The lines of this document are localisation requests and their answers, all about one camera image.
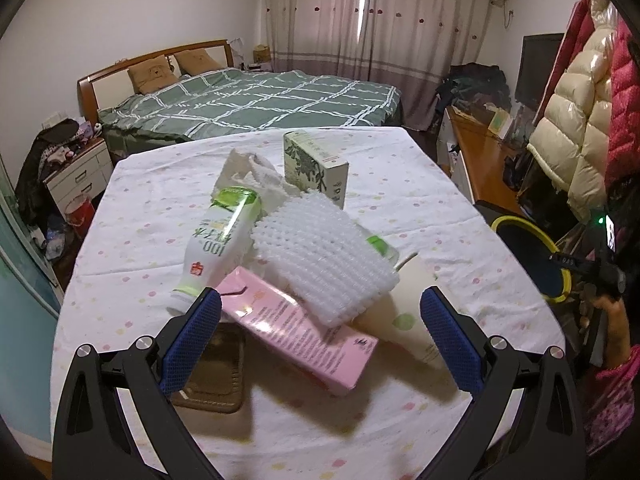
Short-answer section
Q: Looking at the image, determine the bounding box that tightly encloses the yellow rimmed trash bin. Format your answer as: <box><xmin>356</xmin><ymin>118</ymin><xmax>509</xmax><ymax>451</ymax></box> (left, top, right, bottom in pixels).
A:
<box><xmin>490</xmin><ymin>215</ymin><xmax>574</xmax><ymax>304</ymax></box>

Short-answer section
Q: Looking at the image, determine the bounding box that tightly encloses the green plastic wrapper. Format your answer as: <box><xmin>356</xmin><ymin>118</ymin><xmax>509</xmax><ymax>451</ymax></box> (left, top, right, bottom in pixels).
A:
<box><xmin>366</xmin><ymin>234</ymin><xmax>399</xmax><ymax>267</ymax></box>

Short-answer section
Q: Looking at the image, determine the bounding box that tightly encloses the white foam mesh sleeve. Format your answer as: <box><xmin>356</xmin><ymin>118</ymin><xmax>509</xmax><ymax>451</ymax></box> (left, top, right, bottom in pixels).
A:
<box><xmin>251</xmin><ymin>194</ymin><xmax>399</xmax><ymax>328</ymax></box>

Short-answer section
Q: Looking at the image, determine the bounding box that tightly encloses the green white plastic bottle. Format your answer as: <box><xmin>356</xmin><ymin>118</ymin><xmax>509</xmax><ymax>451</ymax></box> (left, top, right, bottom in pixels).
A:
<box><xmin>167</xmin><ymin>186</ymin><xmax>262</xmax><ymax>317</ymax></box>

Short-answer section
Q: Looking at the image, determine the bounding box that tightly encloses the bed with green quilt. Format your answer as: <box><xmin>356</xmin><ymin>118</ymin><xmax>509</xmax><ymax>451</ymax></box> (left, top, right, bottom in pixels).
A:
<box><xmin>97</xmin><ymin>67</ymin><xmax>403</xmax><ymax>148</ymax></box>

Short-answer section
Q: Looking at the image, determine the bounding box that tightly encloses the red bucket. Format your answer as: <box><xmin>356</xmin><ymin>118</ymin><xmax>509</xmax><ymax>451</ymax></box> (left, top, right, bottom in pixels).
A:
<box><xmin>65</xmin><ymin>196</ymin><xmax>95</xmax><ymax>240</ymax></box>

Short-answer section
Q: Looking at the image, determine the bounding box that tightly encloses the person's right hand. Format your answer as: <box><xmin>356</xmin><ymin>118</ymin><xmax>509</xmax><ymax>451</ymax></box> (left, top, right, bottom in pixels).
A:
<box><xmin>594</xmin><ymin>294</ymin><xmax>632</xmax><ymax>367</ymax></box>

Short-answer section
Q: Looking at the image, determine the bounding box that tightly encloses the cream puffer jacket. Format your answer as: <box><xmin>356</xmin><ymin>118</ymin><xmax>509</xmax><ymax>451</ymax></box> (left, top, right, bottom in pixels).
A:
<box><xmin>526</xmin><ymin>0</ymin><xmax>617</xmax><ymax>223</ymax></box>

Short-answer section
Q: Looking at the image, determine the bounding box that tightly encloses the green leaf patterned box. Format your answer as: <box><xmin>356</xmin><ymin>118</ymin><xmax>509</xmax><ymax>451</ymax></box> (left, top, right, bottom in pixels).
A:
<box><xmin>283</xmin><ymin>130</ymin><xmax>349</xmax><ymax>210</ymax></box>

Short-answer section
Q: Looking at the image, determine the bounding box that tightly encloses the pink striped curtain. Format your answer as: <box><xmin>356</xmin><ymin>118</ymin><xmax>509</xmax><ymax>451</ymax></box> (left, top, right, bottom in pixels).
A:
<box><xmin>264</xmin><ymin>0</ymin><xmax>493</xmax><ymax>131</ymax></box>

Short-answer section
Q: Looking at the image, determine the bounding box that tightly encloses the pink quilted jacket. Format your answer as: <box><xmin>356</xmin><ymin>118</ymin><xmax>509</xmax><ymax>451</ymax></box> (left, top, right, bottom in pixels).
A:
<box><xmin>602</xmin><ymin>17</ymin><xmax>640</xmax><ymax>201</ymax></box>

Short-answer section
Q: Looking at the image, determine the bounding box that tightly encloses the dark clothes heap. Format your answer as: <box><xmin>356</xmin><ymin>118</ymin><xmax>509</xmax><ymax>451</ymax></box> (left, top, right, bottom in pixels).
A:
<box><xmin>15</xmin><ymin>119</ymin><xmax>101</xmax><ymax>226</ymax></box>

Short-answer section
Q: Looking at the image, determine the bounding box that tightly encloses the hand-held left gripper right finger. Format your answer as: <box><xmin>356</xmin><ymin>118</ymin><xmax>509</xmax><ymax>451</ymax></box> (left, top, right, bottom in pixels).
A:
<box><xmin>419</xmin><ymin>286</ymin><xmax>586</xmax><ymax>480</ymax></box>

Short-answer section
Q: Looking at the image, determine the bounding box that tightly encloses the pile of dark clothes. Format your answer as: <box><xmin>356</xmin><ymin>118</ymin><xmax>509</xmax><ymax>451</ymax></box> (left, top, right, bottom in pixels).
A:
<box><xmin>435</xmin><ymin>63</ymin><xmax>512</xmax><ymax>111</ymax></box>

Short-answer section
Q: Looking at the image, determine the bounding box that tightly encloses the red coat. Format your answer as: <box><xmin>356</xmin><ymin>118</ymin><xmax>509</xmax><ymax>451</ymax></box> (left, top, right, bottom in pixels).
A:
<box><xmin>537</xmin><ymin>0</ymin><xmax>596</xmax><ymax>126</ymax></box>

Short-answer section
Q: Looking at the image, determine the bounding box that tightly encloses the cream bottle with green dot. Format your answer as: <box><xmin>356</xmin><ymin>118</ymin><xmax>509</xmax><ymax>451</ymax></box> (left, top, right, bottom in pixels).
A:
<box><xmin>357</xmin><ymin>252</ymin><xmax>448</xmax><ymax>373</ymax></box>

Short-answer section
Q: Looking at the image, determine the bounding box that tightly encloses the person's right forearm pink sleeve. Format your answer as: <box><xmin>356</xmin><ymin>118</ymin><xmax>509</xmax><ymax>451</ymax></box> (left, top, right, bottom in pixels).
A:
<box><xmin>582</xmin><ymin>345</ymin><xmax>640</xmax><ymax>458</ymax></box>

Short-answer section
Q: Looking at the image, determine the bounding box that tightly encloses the brown mat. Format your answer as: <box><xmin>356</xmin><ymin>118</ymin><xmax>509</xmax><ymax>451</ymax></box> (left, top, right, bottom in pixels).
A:
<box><xmin>172</xmin><ymin>327</ymin><xmax>248</xmax><ymax>413</ymax></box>

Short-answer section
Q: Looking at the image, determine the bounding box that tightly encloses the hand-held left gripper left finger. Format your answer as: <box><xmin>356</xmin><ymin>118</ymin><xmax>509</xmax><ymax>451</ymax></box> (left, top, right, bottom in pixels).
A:
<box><xmin>52</xmin><ymin>287</ymin><xmax>223</xmax><ymax>480</ymax></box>

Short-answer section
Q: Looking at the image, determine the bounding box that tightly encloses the crumpled white paper towel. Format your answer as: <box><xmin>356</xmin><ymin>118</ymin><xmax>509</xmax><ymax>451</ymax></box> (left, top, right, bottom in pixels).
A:
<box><xmin>215</xmin><ymin>149</ymin><xmax>301</xmax><ymax>211</ymax></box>

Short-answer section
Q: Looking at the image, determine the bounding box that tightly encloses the pink cardboard box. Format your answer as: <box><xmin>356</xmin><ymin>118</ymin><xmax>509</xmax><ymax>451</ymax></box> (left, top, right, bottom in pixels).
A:
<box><xmin>220</xmin><ymin>266</ymin><xmax>379</xmax><ymax>397</ymax></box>

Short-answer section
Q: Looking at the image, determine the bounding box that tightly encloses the brown bear pillow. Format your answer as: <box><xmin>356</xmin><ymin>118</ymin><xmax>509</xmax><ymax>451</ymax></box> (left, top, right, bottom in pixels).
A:
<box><xmin>126</xmin><ymin>58</ymin><xmax>179</xmax><ymax>94</ymax></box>
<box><xmin>173</xmin><ymin>50</ymin><xmax>225</xmax><ymax>77</ymax></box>

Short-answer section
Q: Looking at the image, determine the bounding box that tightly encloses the wooden top cabinet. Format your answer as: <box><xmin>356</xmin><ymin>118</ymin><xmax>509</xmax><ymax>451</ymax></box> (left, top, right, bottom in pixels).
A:
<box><xmin>442</xmin><ymin>105</ymin><xmax>526</xmax><ymax>216</ymax></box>

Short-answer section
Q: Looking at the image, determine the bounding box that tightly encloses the white nightstand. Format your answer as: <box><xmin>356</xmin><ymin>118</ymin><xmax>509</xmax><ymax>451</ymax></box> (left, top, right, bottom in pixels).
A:
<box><xmin>44</xmin><ymin>137</ymin><xmax>115</xmax><ymax>216</ymax></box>

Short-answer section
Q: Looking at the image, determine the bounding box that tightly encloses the black bag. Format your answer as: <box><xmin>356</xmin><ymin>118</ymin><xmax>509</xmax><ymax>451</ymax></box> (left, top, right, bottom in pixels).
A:
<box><xmin>515</xmin><ymin>150</ymin><xmax>576</xmax><ymax>221</ymax></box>

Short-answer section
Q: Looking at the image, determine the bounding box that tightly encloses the wooden bed headboard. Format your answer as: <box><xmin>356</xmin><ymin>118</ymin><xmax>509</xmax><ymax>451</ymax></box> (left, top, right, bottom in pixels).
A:
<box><xmin>76</xmin><ymin>40</ymin><xmax>236</xmax><ymax>126</ymax></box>

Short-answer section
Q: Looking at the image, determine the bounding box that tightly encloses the black television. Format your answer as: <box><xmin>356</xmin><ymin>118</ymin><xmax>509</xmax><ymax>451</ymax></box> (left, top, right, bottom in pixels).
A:
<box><xmin>515</xmin><ymin>33</ymin><xmax>566</xmax><ymax>106</ymax></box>

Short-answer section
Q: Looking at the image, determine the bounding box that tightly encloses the small green white box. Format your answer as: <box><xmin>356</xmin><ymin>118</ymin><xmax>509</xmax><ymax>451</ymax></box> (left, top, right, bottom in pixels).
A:
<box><xmin>487</xmin><ymin>107</ymin><xmax>513</xmax><ymax>138</ymax></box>

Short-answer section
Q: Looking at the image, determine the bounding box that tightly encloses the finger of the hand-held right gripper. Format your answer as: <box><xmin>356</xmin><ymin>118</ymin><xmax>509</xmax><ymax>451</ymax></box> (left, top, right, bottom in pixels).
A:
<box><xmin>546</xmin><ymin>252</ymin><xmax>598</xmax><ymax>276</ymax></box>

